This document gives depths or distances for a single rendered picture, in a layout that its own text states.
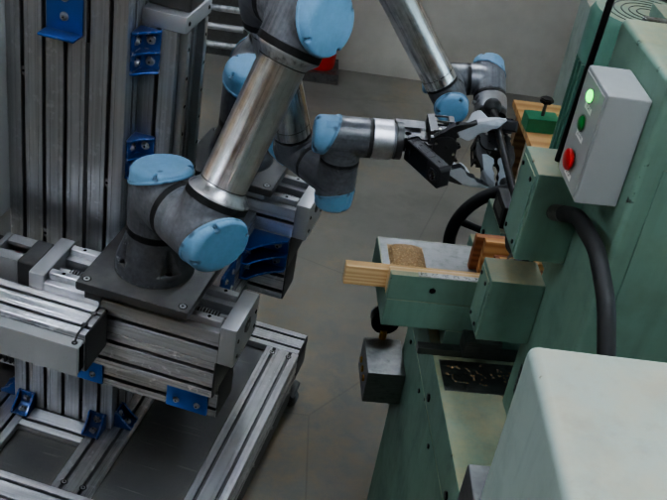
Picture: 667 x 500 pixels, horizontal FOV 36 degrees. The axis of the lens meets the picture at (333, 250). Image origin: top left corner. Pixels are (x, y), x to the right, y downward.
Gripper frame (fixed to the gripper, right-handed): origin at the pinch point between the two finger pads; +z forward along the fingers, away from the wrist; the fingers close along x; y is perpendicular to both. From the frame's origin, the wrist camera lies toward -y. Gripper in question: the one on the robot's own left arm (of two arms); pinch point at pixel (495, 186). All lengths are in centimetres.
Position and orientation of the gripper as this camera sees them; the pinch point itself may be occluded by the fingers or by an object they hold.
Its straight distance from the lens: 230.8
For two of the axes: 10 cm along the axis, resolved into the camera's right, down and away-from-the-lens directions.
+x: -9.9, -1.0, -1.3
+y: -1.6, 4.3, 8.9
